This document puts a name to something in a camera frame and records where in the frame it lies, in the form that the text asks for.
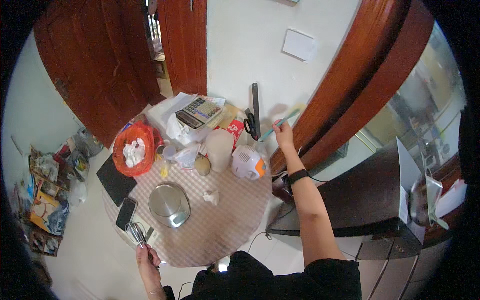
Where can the person's right hand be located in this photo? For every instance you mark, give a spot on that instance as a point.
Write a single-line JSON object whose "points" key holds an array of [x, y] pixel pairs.
{"points": [[284, 137]]}

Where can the person's left hand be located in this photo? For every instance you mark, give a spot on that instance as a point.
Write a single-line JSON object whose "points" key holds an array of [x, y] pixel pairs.
{"points": [[149, 267]]}

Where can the person's right fingers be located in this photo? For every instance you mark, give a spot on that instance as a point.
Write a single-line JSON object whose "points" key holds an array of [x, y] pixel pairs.
{"points": [[277, 127]]}

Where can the person's left fingers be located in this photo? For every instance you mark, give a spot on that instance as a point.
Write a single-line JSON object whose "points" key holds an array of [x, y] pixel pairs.
{"points": [[141, 252]]}

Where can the metal whisk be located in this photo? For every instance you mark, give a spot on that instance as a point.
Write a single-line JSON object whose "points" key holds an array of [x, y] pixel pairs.
{"points": [[136, 233]]}

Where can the clear plastic holder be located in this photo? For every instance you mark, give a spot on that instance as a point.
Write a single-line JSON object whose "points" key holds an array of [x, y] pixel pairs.
{"points": [[264, 144]]}

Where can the black scissors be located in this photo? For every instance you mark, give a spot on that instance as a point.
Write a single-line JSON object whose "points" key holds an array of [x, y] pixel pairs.
{"points": [[250, 125]]}

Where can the metal ruler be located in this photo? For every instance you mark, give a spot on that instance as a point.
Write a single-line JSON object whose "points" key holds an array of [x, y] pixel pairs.
{"points": [[256, 105]]}

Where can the red packet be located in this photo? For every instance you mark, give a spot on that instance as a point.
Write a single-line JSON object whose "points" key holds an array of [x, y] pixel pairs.
{"points": [[236, 130]]}

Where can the black phone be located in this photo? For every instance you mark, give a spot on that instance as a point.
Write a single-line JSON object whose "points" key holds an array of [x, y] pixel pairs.
{"points": [[126, 213]]}

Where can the white orange appliance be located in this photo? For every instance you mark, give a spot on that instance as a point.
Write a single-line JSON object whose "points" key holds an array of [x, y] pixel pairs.
{"points": [[247, 163]]}

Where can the black wrist band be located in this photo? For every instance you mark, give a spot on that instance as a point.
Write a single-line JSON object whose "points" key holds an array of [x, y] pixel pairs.
{"points": [[298, 176]]}

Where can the silver kitchen scale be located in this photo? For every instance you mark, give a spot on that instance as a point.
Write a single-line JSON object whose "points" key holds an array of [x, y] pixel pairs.
{"points": [[169, 204]]}

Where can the black tablet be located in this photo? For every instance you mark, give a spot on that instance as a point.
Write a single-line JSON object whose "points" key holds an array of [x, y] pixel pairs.
{"points": [[115, 182]]}

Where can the grey calculator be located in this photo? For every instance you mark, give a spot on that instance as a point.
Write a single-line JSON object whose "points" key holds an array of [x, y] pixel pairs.
{"points": [[198, 111]]}

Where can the checked table cloth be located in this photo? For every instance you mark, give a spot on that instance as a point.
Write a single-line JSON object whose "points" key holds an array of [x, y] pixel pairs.
{"points": [[221, 228]]}

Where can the small yellow item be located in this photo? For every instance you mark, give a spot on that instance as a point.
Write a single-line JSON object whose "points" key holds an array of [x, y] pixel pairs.
{"points": [[164, 171]]}

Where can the brown potato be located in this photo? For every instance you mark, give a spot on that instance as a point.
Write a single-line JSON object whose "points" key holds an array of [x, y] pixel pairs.
{"points": [[202, 165]]}

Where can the red plastic bag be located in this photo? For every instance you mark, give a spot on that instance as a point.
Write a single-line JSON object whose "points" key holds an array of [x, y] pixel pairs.
{"points": [[131, 165]]}

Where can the crumpled white tissue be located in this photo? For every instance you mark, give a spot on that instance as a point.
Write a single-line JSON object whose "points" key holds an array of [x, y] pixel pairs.
{"points": [[212, 197]]}

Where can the clear plastic bag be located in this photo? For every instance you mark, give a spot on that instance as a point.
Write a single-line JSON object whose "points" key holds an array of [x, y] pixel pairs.
{"points": [[187, 155]]}

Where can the white tissue wad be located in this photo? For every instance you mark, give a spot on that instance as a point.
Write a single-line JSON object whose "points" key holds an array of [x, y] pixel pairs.
{"points": [[134, 153]]}

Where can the small clear plastic cup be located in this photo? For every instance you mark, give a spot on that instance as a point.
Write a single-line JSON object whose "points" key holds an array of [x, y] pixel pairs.
{"points": [[169, 152]]}

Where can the heap of clutter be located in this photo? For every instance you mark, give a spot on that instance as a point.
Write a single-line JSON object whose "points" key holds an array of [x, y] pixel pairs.
{"points": [[47, 195]]}

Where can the dark wooden cabinet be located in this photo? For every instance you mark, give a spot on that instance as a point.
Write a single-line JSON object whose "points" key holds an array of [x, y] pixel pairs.
{"points": [[356, 206]]}

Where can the pile of white papers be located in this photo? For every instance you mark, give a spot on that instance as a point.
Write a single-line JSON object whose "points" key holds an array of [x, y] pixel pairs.
{"points": [[165, 110]]}

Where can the brown wooden door panel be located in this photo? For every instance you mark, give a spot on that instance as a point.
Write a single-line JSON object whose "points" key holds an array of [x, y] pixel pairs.
{"points": [[183, 45]]}

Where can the person's body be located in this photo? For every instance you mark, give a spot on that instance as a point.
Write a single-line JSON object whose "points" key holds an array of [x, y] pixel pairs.
{"points": [[270, 279]]}

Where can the folded white card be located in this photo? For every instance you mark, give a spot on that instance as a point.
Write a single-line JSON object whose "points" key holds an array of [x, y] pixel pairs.
{"points": [[408, 176]]}

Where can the glass cabinet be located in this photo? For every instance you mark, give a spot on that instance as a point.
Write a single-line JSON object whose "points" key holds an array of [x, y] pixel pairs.
{"points": [[420, 108]]}

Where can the shiny metal item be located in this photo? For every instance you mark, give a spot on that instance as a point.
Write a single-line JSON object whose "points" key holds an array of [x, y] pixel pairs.
{"points": [[423, 200]]}

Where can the brown wooden door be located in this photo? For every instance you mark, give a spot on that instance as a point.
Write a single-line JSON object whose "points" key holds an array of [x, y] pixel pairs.
{"points": [[97, 67]]}

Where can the brown wooden frame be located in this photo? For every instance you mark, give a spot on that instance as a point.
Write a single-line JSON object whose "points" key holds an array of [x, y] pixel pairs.
{"points": [[348, 86]]}

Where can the white wall paper sheet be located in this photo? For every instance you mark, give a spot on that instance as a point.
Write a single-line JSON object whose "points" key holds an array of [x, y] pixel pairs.
{"points": [[298, 45]]}

